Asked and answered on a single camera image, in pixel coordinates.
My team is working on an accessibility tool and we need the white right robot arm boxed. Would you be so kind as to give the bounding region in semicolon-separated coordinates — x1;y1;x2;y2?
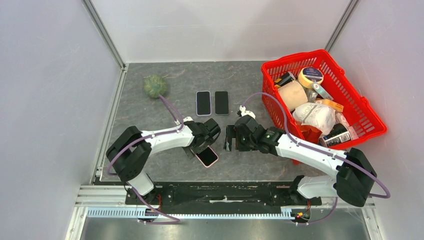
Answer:
225;115;377;207

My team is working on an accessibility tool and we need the lilac phone case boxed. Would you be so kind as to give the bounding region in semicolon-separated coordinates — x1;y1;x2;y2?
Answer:
195;90;213;117

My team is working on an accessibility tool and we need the grey slotted cable duct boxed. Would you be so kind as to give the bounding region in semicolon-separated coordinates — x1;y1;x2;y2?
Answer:
86;207;293;220

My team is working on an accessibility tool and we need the red plastic basket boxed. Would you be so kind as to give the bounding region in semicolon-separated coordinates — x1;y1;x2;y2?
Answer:
261;49;388;150

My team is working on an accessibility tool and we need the teal white small packet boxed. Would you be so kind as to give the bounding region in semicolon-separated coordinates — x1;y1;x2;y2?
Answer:
311;82;334;101

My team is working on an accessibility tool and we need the black mounting base plate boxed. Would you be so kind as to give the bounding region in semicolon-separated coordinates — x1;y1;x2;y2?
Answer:
144;181;322;214

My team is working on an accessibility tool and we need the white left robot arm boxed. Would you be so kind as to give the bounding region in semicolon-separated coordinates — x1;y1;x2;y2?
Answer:
106;117;221;204

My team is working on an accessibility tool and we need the pink phone case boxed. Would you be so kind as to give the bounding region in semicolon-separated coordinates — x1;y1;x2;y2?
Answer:
194;146;220;169

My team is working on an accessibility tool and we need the black smartphone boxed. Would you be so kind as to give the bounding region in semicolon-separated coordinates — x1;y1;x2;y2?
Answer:
196;91;212;116
214;90;230;116
195;146;219;168

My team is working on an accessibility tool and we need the yellow masking tape roll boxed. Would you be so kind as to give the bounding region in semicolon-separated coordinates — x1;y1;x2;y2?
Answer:
297;66;324;89

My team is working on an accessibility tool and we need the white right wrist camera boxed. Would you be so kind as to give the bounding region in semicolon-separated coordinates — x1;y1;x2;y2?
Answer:
237;105;256;119

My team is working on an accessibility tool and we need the white wrapped package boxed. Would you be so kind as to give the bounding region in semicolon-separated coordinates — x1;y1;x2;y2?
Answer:
292;102;336;136

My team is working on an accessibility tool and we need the green felt ball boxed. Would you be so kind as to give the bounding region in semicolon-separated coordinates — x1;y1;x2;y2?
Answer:
143;74;168;99

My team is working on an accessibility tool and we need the orange small box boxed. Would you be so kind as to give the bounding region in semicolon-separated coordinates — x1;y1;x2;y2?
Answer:
314;99;344;113

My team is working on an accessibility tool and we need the black yellow tool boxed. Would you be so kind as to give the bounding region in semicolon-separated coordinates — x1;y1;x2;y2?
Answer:
274;71;296;89

